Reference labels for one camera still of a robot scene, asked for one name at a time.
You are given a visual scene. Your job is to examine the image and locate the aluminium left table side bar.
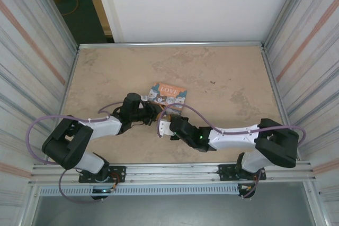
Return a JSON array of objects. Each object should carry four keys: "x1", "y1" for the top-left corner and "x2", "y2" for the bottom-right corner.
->
[{"x1": 54, "y1": 47, "x2": 82, "y2": 131}]

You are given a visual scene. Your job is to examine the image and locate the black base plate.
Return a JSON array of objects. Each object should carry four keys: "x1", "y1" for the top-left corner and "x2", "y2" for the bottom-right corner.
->
[
  {"x1": 217, "y1": 164, "x2": 267, "y2": 182},
  {"x1": 78, "y1": 166, "x2": 127, "y2": 184}
]

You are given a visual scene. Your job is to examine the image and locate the aluminium right frame post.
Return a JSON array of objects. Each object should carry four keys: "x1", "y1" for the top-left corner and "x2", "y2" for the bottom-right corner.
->
[{"x1": 262, "y1": 0, "x2": 318, "y2": 49}]

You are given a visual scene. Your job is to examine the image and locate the red orange left base wires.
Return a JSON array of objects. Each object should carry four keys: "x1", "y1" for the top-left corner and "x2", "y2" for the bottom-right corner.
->
[{"x1": 110, "y1": 173, "x2": 125, "y2": 192}]

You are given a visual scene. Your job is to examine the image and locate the red orange base wires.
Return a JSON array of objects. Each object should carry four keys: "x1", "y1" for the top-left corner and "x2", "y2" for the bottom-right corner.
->
[
  {"x1": 110, "y1": 173, "x2": 125, "y2": 192},
  {"x1": 246, "y1": 174, "x2": 265, "y2": 192}
]

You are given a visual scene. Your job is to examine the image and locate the red orange right base wires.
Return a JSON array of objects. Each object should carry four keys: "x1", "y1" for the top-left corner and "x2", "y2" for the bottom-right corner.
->
[{"x1": 246, "y1": 174, "x2": 265, "y2": 192}]

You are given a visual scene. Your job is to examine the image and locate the aluminium frame post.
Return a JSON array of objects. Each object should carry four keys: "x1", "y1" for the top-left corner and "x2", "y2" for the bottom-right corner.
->
[
  {"x1": 33, "y1": 0, "x2": 80, "y2": 52},
  {"x1": 262, "y1": 0, "x2": 318, "y2": 49}
]

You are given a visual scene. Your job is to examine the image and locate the aluminium right table side bar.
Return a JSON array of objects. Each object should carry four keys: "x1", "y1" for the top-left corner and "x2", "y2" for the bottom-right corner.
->
[{"x1": 261, "y1": 46, "x2": 301, "y2": 161}]

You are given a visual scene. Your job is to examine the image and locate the aluminium rear table bar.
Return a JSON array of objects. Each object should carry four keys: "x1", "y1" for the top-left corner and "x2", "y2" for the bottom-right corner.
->
[{"x1": 77, "y1": 41, "x2": 265, "y2": 50}]

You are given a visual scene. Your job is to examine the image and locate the aluminium table side bar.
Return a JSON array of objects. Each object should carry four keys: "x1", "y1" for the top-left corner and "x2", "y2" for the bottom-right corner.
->
[
  {"x1": 54, "y1": 47, "x2": 82, "y2": 131},
  {"x1": 261, "y1": 46, "x2": 301, "y2": 161}
]

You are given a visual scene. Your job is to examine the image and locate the orange floor cable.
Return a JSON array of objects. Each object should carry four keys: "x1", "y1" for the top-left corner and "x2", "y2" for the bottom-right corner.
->
[{"x1": 62, "y1": 0, "x2": 81, "y2": 16}]

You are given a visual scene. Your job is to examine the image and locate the aluminium left frame post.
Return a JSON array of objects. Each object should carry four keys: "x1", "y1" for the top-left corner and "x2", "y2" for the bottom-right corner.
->
[{"x1": 33, "y1": 0, "x2": 80, "y2": 52}]

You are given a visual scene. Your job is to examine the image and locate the orange LOVE bear tin box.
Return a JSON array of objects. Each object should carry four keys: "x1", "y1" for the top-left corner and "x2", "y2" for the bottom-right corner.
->
[{"x1": 149, "y1": 82, "x2": 189, "y2": 114}]

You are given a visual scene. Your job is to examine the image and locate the wooden door frame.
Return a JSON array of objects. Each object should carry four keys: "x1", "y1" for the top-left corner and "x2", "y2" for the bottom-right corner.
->
[{"x1": 81, "y1": 0, "x2": 114, "y2": 43}]

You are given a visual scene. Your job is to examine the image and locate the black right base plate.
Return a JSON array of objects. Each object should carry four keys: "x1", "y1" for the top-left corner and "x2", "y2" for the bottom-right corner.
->
[{"x1": 217, "y1": 164, "x2": 267, "y2": 182}]

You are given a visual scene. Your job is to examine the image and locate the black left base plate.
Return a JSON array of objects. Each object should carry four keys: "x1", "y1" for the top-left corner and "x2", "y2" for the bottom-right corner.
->
[{"x1": 78, "y1": 166, "x2": 127, "y2": 184}]

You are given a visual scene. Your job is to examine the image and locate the grey slotted cable duct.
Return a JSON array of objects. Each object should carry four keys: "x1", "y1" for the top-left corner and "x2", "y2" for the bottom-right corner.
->
[{"x1": 38, "y1": 185, "x2": 241, "y2": 197}]

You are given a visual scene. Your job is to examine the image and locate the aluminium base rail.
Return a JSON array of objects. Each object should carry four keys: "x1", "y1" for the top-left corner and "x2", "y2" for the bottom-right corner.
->
[{"x1": 29, "y1": 160, "x2": 317, "y2": 185}]

